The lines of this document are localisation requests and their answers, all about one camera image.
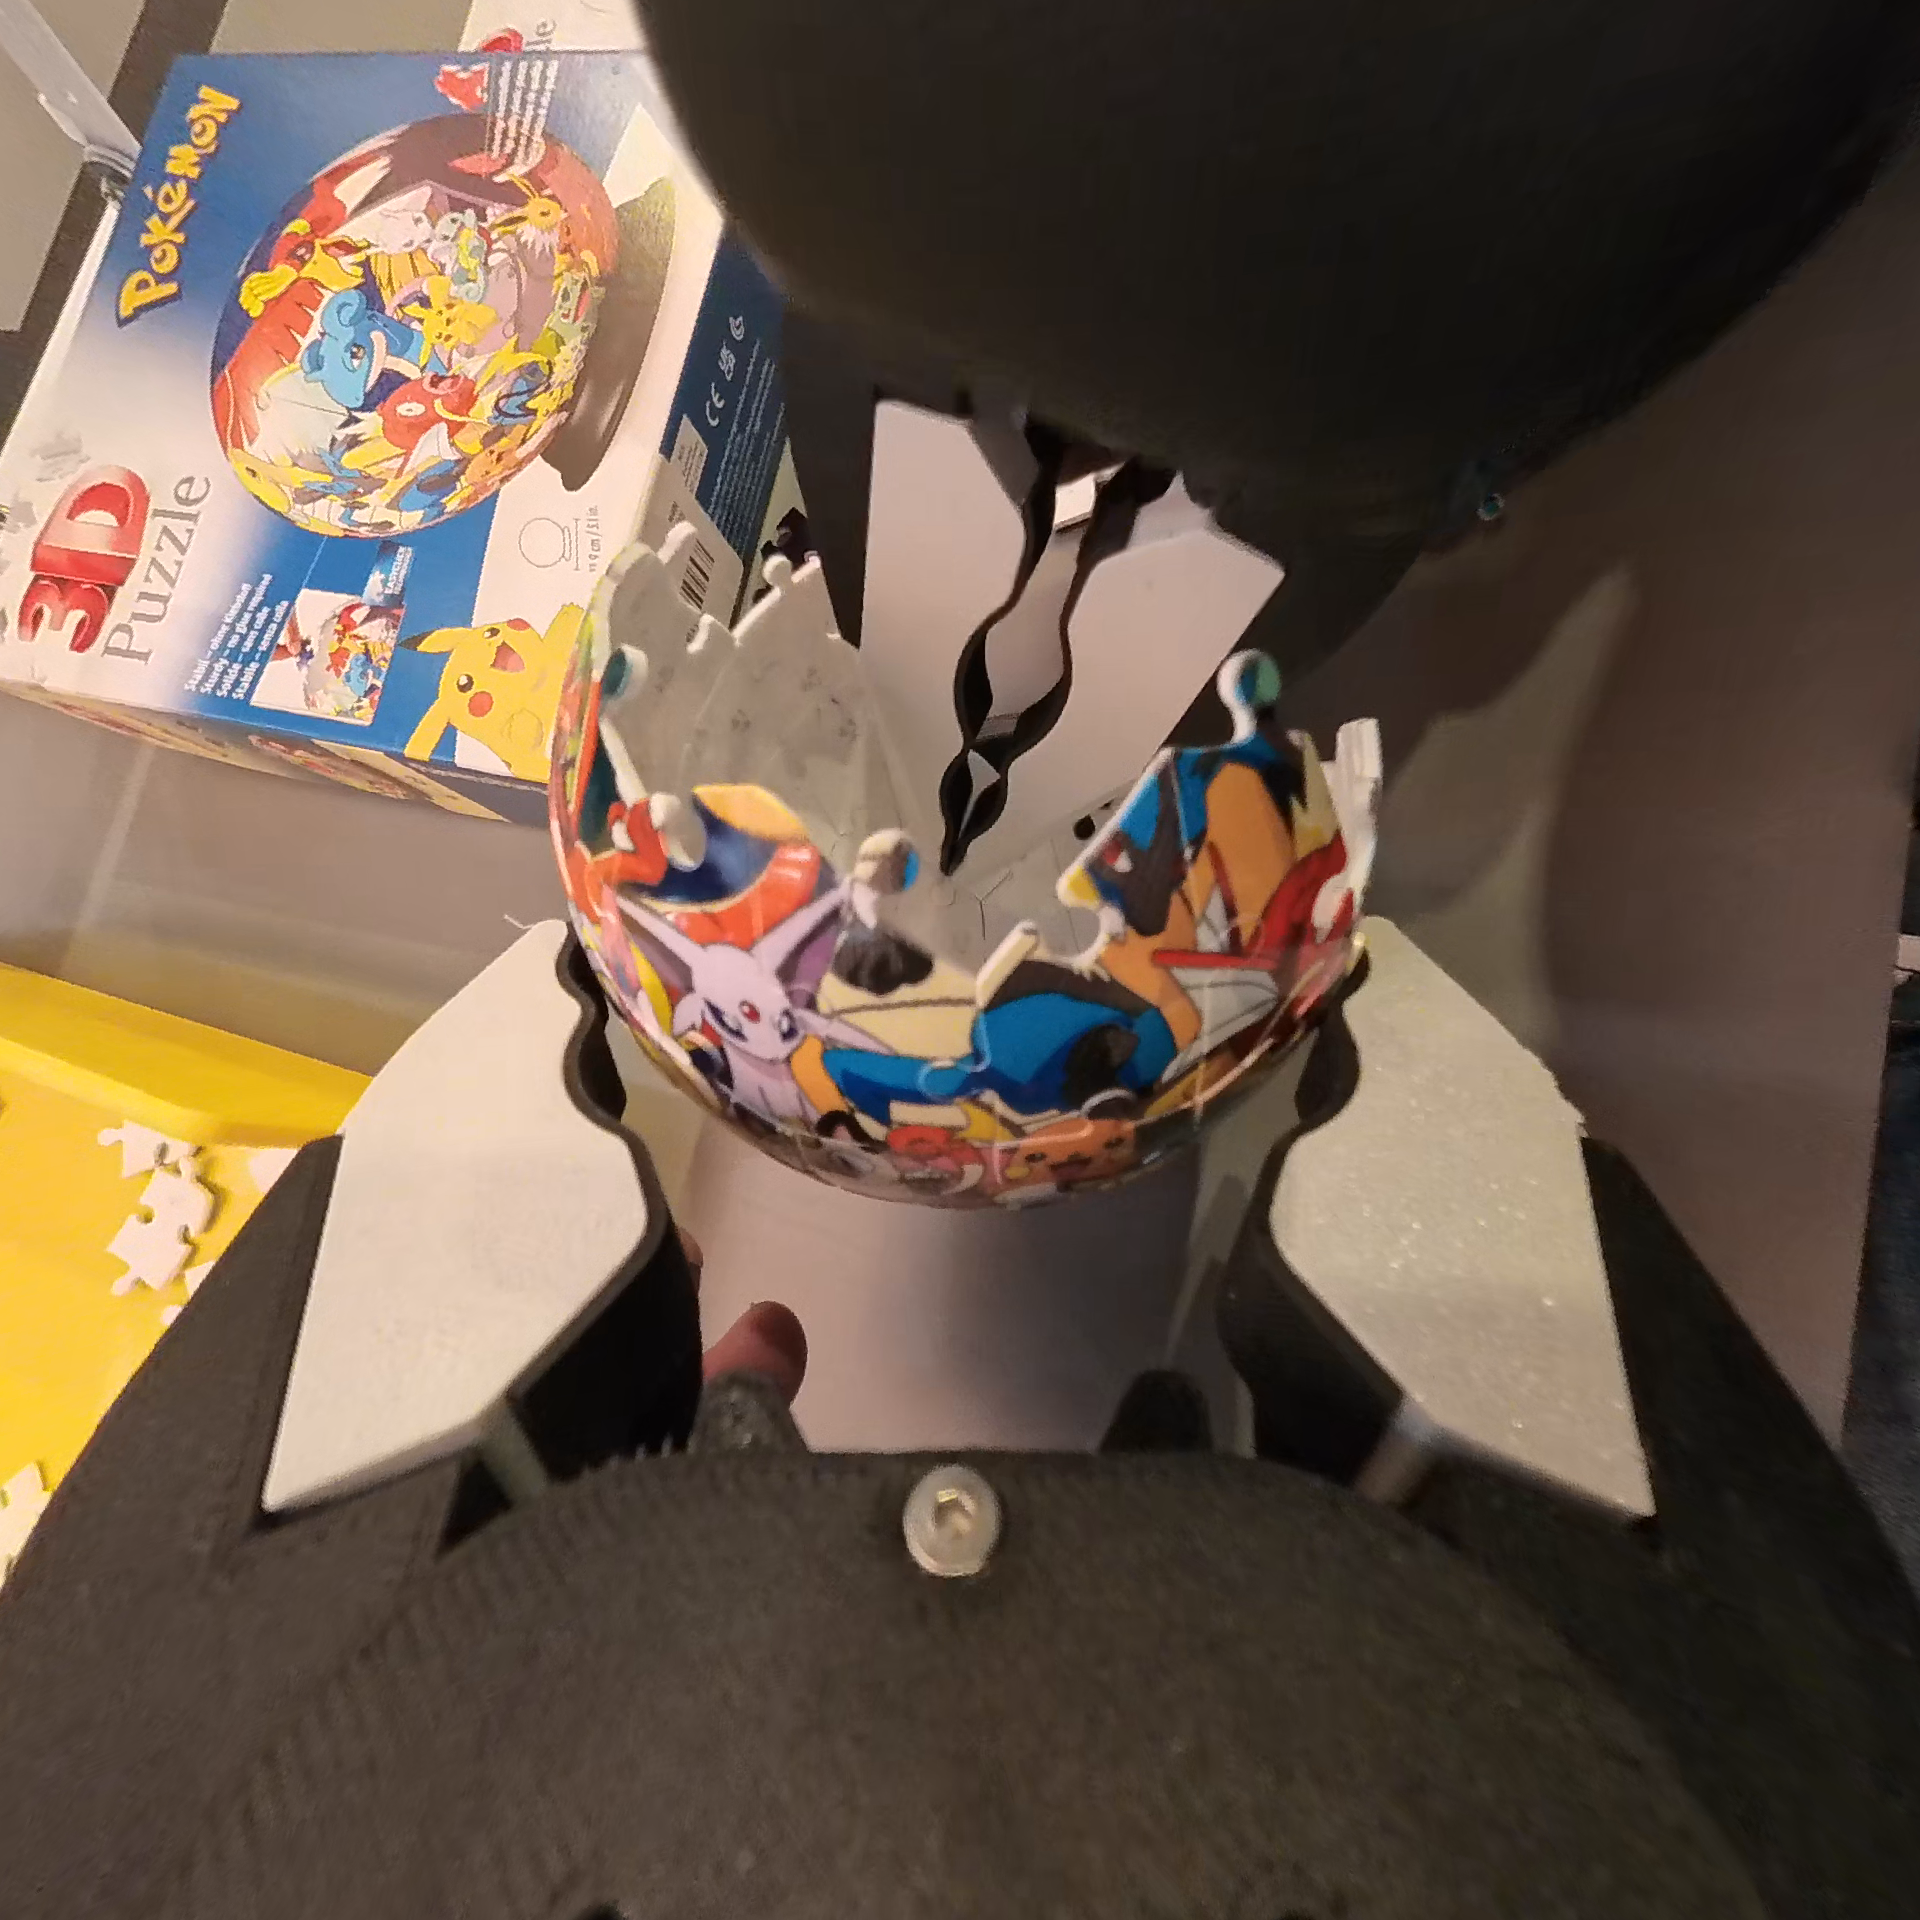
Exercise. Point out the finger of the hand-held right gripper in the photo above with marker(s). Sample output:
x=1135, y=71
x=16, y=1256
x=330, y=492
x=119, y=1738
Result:
x=1172, y=628
x=932, y=569

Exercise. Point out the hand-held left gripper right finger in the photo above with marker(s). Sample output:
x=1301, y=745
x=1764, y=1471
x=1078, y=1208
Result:
x=1471, y=1276

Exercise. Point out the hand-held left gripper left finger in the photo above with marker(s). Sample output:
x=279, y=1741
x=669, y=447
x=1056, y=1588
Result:
x=436, y=1276

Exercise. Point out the yellow cardboard box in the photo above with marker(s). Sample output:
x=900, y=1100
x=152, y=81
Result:
x=90, y=1080

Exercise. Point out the colourful puzzle ball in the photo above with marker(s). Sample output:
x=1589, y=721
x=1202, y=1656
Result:
x=901, y=1049

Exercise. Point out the pile of white puzzle pieces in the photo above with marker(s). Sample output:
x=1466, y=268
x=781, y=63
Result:
x=158, y=1215

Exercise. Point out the blue white puzzle box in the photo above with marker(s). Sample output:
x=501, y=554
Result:
x=224, y=495

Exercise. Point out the person's left hand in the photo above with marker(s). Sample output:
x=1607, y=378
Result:
x=757, y=1343

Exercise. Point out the person's blue jeans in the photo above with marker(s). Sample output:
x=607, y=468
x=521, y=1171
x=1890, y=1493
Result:
x=1894, y=1349

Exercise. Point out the clear plastic strip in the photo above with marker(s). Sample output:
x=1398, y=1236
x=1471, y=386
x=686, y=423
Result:
x=60, y=83

